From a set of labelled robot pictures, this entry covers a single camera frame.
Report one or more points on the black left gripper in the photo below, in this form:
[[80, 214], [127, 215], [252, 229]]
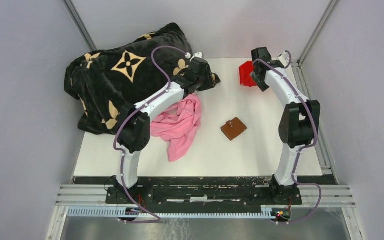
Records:
[[211, 83]]

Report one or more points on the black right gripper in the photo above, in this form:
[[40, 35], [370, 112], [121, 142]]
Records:
[[263, 86]]

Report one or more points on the red plastic bin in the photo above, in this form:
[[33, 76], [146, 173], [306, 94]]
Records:
[[245, 72]]

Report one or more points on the brown leather card holder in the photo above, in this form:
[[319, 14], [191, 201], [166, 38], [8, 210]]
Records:
[[233, 128]]

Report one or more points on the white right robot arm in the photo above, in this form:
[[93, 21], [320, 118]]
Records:
[[299, 123]]

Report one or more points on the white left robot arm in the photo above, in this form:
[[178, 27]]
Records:
[[134, 133]]

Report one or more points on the pink cloth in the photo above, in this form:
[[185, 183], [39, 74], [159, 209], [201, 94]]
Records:
[[178, 126]]

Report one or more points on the black floral blanket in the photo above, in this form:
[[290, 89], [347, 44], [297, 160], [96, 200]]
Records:
[[104, 80]]

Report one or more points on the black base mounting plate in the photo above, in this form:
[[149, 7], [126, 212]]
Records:
[[202, 195]]

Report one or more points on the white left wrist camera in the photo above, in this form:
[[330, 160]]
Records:
[[190, 56]]

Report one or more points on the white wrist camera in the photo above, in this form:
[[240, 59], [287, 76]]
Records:
[[285, 58], [190, 56]]

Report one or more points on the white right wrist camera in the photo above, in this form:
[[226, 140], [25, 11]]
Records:
[[285, 58]]

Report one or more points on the aluminium rail frame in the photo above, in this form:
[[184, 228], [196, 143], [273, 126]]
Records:
[[89, 201]]

